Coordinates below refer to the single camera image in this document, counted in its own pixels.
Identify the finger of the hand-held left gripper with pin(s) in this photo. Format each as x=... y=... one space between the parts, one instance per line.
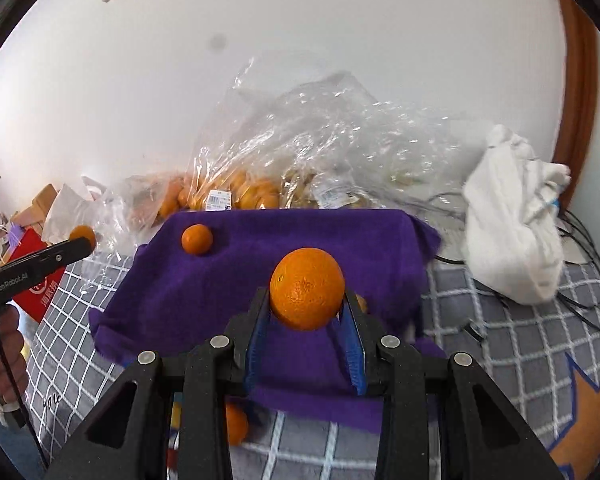
x=62 y=254

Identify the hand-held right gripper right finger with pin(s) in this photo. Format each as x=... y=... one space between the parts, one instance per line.
x=353 y=356

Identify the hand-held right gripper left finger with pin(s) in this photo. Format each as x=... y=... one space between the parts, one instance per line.
x=256 y=351

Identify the small orange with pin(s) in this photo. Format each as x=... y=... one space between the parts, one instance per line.
x=82 y=232
x=237 y=425
x=197 y=239

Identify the large orange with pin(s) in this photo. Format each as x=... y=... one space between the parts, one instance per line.
x=307 y=287

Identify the person's left hand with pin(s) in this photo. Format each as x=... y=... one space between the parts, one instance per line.
x=11 y=345

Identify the red paper packet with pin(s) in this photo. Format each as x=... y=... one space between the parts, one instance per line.
x=32 y=285

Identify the white plastic bag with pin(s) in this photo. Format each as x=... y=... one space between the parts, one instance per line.
x=67 y=210

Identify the cardboard box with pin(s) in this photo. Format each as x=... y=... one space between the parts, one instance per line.
x=37 y=205

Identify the purple cloth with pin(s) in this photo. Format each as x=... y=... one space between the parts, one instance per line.
x=195 y=300

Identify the grey checked blanket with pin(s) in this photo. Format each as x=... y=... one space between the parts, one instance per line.
x=500 y=360

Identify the clear bag of oranges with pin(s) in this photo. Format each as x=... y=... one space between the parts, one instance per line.
x=215 y=180

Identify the white cloth bag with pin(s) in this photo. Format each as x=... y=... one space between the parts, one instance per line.
x=510 y=230

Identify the crumpled clear plastic bag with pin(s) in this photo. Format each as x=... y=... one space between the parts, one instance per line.
x=360 y=150

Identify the brown wooden door frame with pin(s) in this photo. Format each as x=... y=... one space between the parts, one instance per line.
x=577 y=90

